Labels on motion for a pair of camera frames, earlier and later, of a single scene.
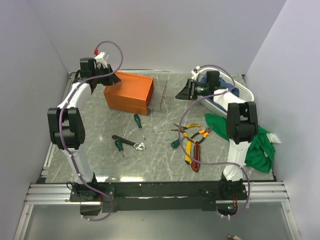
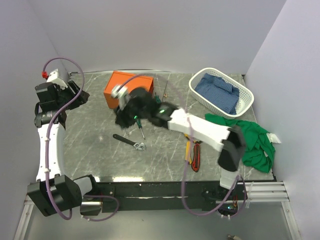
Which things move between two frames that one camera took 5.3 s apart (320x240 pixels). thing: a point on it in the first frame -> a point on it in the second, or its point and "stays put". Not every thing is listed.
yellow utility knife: x=188 y=160 stays put
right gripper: x=188 y=92 -> x=122 y=116
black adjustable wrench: x=138 y=145 stays put
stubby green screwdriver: x=175 y=144 -> x=157 y=98
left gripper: x=112 y=79 -> x=83 y=97
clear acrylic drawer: x=154 y=103 stays put
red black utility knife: x=195 y=165 stays put
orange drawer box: x=134 y=93 stays put
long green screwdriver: x=139 y=123 stays put
